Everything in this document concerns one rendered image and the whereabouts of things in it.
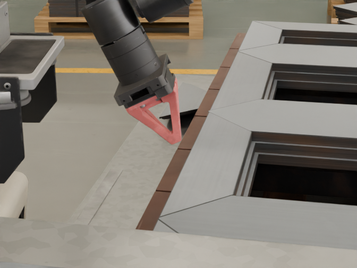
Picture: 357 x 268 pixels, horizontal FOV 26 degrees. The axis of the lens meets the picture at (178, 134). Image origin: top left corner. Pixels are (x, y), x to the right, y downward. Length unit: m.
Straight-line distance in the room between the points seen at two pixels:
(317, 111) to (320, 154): 0.14
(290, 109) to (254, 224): 0.48
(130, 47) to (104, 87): 3.57
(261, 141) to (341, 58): 0.54
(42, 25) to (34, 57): 4.44
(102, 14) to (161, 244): 0.38
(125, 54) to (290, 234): 0.32
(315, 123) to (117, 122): 2.58
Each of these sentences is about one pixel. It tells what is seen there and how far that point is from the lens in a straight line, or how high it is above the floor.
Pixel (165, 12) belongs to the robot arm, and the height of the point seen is 1.16.
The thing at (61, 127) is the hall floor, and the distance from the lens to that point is 3.89.
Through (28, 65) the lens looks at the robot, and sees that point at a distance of 1.16.
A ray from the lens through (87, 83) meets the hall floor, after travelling 4.57.
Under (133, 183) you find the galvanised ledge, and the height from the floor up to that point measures 0.68.
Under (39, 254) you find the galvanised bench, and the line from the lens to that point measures 0.61.
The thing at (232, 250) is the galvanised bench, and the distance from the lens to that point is 0.61.
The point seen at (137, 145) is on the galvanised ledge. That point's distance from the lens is 1.80.
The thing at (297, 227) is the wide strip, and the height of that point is 0.87.
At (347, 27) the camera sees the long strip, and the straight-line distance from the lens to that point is 2.15.
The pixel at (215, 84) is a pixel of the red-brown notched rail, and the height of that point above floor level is 0.83.
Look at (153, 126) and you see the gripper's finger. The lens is 0.97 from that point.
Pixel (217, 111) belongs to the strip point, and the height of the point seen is 0.87.
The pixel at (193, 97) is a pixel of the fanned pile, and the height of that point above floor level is 0.72.
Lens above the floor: 1.35
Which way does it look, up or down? 21 degrees down
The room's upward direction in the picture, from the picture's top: straight up
